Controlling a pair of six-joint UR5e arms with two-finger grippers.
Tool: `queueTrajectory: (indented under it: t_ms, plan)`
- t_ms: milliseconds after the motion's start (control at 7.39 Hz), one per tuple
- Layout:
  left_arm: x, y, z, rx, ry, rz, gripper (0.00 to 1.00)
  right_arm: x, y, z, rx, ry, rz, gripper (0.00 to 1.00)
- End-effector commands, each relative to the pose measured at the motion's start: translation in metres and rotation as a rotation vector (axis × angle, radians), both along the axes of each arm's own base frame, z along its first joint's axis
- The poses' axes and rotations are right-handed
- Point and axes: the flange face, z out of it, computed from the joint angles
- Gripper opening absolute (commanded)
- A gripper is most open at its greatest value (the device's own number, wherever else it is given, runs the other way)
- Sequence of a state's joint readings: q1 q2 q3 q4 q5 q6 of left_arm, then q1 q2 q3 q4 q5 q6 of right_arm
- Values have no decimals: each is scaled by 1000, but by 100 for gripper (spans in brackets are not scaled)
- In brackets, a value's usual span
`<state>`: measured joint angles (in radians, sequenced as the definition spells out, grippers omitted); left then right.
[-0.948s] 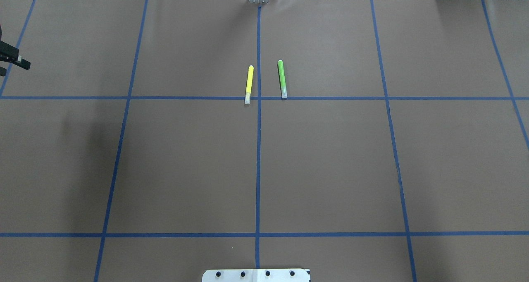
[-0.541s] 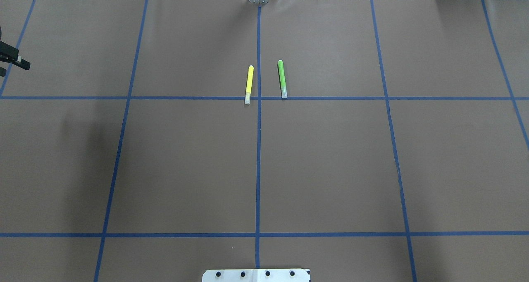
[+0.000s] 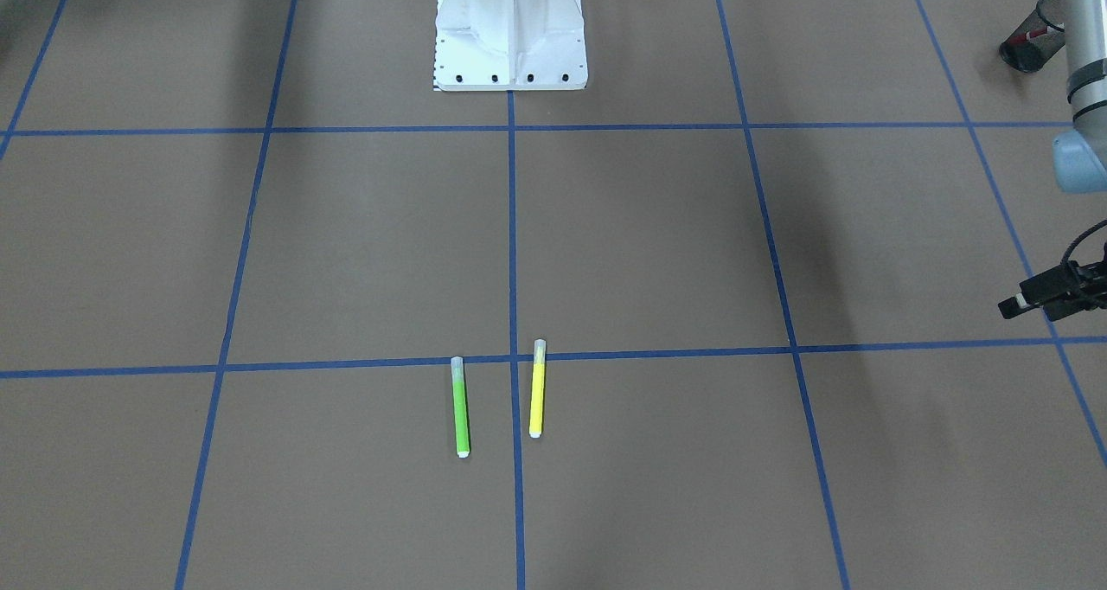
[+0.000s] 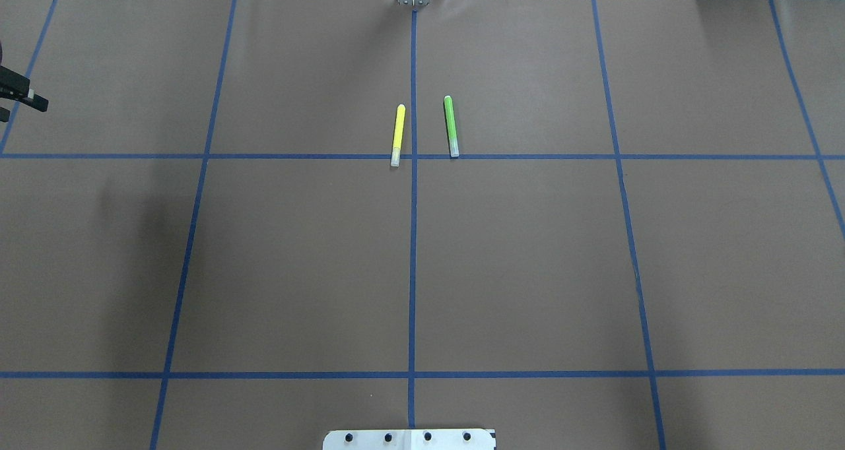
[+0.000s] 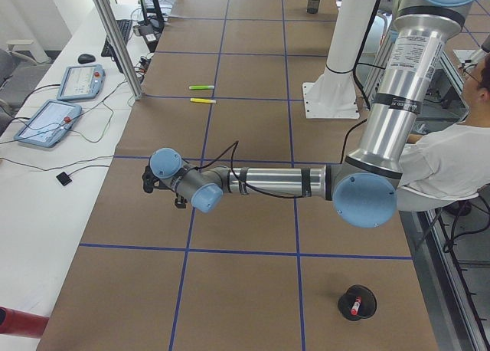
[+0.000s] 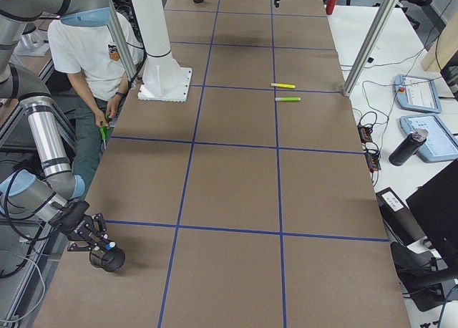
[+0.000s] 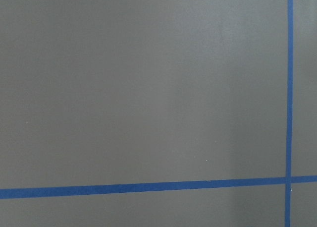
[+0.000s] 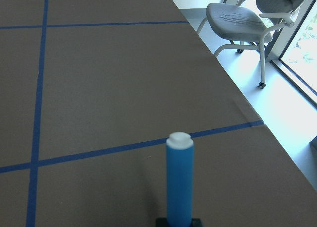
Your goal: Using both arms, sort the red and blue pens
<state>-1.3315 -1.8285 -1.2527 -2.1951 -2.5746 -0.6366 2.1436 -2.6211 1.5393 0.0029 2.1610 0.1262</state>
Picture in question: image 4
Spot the yellow highlighter marker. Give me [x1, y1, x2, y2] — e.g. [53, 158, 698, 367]
[389, 104, 407, 168]

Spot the green highlighter marker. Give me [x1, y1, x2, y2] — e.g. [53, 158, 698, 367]
[443, 95, 461, 158]

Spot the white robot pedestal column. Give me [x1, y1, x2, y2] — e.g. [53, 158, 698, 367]
[322, 428, 497, 449]

